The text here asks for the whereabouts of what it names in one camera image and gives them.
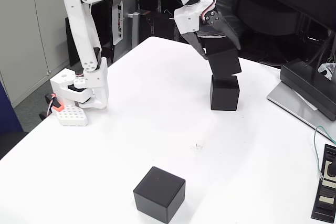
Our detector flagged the grey metal cabinet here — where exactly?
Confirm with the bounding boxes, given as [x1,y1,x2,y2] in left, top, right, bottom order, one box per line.
[0,0,108,108]

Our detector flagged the white plastic bag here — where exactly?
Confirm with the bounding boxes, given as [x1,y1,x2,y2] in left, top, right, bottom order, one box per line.
[317,62,336,80]

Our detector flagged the silver monitor stand base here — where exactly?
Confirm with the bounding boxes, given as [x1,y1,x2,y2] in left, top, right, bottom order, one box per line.
[267,79,336,141]

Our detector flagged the grey metal post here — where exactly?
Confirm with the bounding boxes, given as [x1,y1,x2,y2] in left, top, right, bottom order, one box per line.
[128,11,140,49]

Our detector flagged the blue partition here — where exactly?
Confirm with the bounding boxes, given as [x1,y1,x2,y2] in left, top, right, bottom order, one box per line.
[0,81,24,134]

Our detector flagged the green cable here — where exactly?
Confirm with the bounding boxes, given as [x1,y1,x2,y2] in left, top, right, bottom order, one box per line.
[313,125,336,180]

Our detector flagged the black cube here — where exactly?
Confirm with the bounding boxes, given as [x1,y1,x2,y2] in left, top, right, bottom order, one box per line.
[199,37,243,79]
[210,74,240,111]
[133,166,186,224]

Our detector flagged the black computer case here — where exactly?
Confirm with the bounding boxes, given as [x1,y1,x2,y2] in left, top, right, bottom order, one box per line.
[139,11,182,42]

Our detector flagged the red white servo cable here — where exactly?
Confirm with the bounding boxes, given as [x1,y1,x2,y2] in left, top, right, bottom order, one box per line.
[201,0,217,22]

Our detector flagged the orange black controller board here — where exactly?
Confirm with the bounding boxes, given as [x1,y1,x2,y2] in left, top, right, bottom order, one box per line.
[39,93,65,120]

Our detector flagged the black office chair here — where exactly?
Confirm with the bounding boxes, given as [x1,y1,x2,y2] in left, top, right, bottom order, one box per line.
[235,0,302,37]

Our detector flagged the black plastic tray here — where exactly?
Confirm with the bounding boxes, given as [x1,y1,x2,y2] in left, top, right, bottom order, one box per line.
[310,144,336,223]

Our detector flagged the bin with clear plastic bag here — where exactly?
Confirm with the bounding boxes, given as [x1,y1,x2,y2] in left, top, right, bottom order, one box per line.
[194,0,244,39]

